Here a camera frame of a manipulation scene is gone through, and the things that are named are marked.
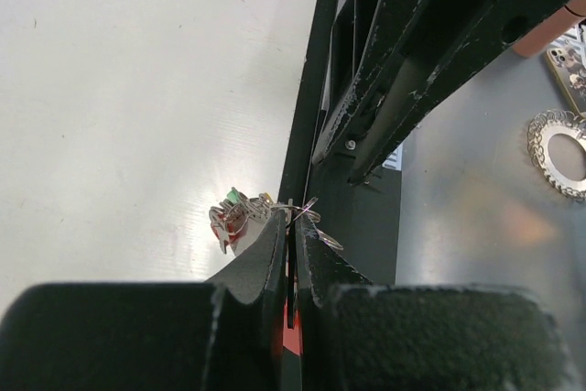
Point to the pink cylindrical object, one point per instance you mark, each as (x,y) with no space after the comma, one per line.
(550,29)

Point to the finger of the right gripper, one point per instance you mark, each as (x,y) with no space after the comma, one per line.
(384,43)
(455,40)

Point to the right white cable duct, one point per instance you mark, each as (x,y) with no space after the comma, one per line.
(395,159)

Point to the smartphone with patterned case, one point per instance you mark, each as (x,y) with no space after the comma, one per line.
(566,61)

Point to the green key tag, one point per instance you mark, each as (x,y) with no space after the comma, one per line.
(234,196)

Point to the metal key holder red handle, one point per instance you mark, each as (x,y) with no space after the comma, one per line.
(256,226)

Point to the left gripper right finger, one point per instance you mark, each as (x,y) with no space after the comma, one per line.
(358,335)

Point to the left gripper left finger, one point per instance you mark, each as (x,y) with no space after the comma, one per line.
(221,334)

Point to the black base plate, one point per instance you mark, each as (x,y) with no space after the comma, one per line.
(363,218)

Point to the spare metal key holder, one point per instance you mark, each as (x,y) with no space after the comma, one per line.
(556,146)

